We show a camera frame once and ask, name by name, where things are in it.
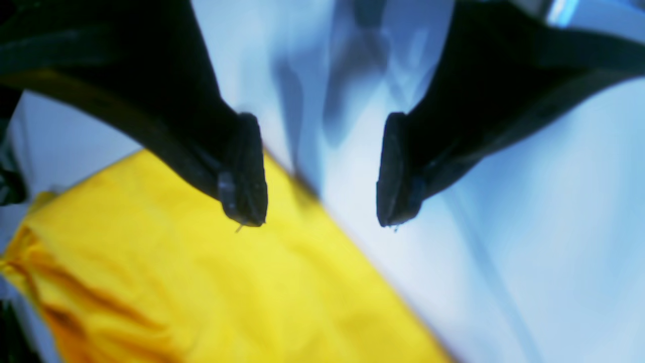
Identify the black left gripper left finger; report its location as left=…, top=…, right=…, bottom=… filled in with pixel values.
left=1, top=1, right=268, bottom=227

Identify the yellow t-shirt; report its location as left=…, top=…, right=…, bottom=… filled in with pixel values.
left=2, top=151, right=451, bottom=362

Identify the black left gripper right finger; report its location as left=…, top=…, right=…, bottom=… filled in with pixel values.
left=376, top=1, right=644, bottom=227

